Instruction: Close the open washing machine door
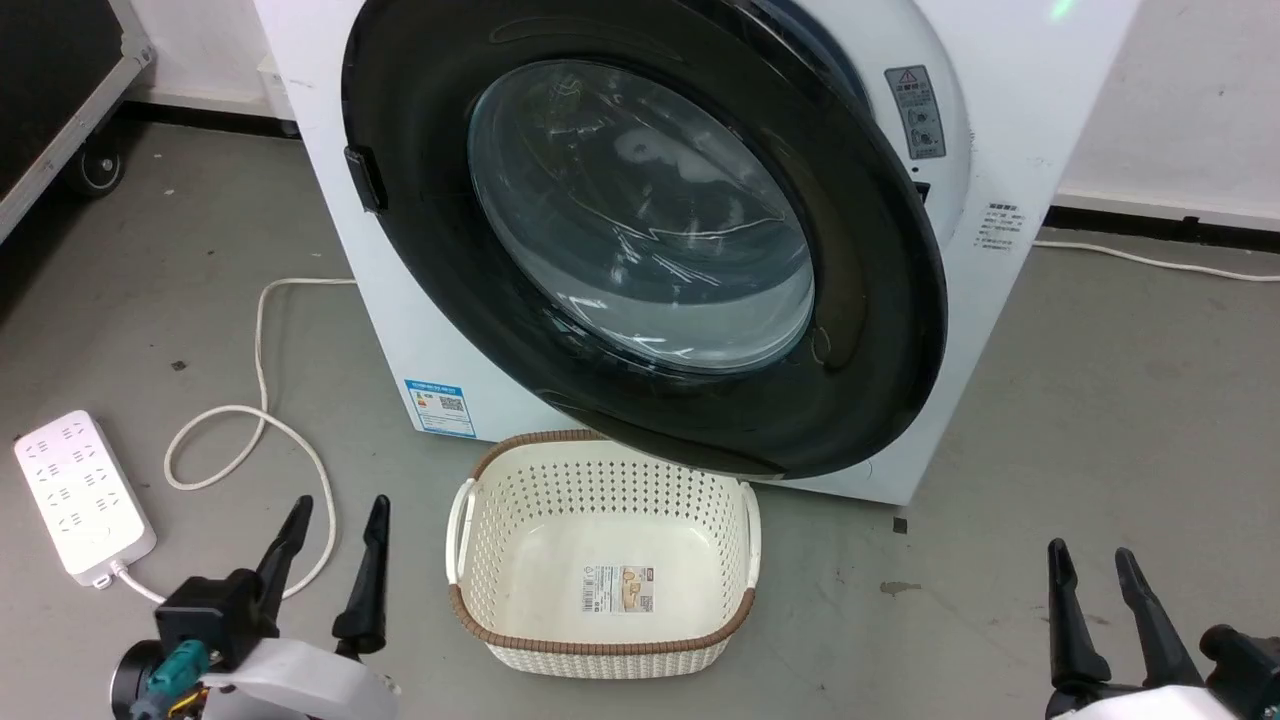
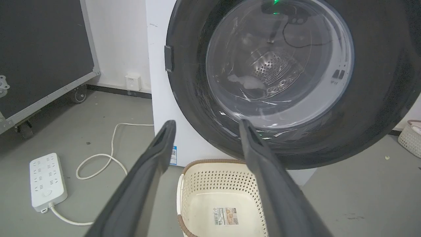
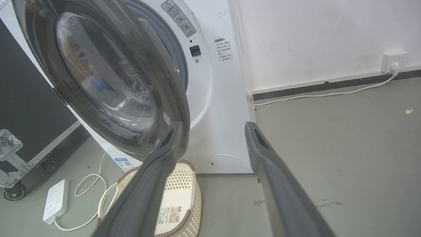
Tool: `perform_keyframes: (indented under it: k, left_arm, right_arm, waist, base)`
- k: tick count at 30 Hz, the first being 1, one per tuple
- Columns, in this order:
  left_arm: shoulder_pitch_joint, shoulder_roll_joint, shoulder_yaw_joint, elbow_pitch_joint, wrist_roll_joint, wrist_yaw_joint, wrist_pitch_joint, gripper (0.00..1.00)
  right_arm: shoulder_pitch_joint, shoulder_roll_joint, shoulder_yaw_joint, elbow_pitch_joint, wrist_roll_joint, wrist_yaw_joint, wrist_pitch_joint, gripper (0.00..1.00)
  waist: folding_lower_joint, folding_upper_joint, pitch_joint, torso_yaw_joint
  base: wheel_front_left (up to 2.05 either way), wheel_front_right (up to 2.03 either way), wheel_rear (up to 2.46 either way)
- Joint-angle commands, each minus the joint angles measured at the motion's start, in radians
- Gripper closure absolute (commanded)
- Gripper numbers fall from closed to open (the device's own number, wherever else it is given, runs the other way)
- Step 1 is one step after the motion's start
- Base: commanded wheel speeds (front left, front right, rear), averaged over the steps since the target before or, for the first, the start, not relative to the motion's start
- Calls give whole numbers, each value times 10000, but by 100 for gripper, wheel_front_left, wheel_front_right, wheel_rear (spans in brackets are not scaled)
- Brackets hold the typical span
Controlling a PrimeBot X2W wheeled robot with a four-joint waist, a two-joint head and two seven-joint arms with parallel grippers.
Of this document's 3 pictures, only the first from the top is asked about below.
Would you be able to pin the grey warning sticker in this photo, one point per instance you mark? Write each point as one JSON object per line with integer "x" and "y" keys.
{"x": 916, "y": 112}

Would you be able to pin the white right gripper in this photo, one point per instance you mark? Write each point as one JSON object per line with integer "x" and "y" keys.
{"x": 1140, "y": 705}

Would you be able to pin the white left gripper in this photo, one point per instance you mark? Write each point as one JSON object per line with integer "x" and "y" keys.
{"x": 300, "y": 685}

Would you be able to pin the white power strip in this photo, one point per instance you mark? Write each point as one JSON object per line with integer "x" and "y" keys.
{"x": 80, "y": 495}

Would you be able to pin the black round washer door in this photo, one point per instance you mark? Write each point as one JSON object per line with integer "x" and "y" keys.
{"x": 860, "y": 260}

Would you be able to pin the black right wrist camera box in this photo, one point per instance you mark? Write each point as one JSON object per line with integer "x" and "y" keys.
{"x": 1245, "y": 670}

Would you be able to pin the black flight case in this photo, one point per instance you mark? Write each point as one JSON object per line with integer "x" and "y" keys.
{"x": 50, "y": 70}

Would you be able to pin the paper label inside basket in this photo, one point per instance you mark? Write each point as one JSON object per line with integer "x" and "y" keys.
{"x": 618, "y": 590}

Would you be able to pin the white front-load washing machine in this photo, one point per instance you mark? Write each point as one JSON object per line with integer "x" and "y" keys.
{"x": 400, "y": 300}

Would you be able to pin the white basket with brown rim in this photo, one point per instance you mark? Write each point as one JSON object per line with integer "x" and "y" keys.
{"x": 520, "y": 560}

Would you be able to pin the small printed text sticker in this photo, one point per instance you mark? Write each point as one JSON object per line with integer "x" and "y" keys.
{"x": 1000, "y": 226}

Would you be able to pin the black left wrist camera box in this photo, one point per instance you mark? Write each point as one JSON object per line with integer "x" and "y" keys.
{"x": 215, "y": 610}

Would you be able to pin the blue energy label sticker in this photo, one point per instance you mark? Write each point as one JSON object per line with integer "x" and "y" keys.
{"x": 440, "y": 408}

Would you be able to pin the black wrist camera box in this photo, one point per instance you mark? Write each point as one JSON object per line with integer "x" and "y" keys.
{"x": 1245, "y": 670}
{"x": 215, "y": 610}

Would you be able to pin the black caster wheel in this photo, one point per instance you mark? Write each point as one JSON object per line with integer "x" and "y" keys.
{"x": 100, "y": 165}

